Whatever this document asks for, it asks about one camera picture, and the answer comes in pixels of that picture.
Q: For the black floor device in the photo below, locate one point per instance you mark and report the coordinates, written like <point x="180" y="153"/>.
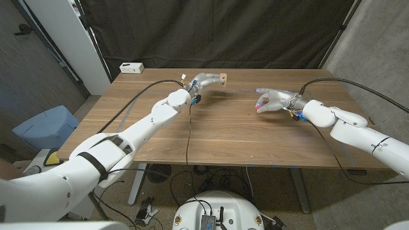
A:
<point x="278" y="224"/>

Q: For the grey table leg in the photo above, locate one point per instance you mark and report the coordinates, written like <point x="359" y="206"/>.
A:
<point x="300" y="191"/>

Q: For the white power strip box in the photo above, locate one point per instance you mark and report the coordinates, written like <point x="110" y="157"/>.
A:
<point x="131" y="67"/>

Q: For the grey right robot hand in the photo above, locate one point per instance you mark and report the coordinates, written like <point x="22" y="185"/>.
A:
<point x="279" y="100"/>

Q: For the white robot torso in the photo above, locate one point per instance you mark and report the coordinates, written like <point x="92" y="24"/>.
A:
<point x="220" y="204"/>

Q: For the white pillar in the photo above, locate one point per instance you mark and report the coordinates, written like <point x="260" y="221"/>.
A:
<point x="73" y="41"/>

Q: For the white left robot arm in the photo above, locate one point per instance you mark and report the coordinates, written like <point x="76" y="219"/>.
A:
<point x="143" y="127"/>

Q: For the white table leg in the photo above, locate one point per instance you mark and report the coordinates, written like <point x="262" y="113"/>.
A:
<point x="137" y="188"/>

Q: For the blue plastic bin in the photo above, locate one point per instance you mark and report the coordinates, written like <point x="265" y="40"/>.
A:
<point x="44" y="127"/>

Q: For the black and white floor glove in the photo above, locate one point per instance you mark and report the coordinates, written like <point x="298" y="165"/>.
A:
<point x="145" y="212"/>

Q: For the grey ribbed torso module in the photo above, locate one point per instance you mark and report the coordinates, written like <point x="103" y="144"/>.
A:
<point x="207" y="223"/>

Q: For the wooden block with holes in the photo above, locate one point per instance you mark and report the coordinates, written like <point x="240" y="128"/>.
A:
<point x="223" y="80"/>

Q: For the black backdrop frame pole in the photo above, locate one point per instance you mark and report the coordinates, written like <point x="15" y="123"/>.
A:
<point x="342" y="30"/>
<point x="93" y="39"/>

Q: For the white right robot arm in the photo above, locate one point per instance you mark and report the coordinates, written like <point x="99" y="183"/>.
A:
<point x="351" y="127"/>

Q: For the black backdrop curtain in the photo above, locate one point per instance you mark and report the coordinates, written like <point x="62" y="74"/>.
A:
<point x="223" y="32"/>

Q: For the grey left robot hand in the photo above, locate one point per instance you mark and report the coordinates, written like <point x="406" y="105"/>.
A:
<point x="200" y="80"/>

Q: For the round black floor fan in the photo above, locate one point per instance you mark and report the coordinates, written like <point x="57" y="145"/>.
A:
<point x="158" y="173"/>

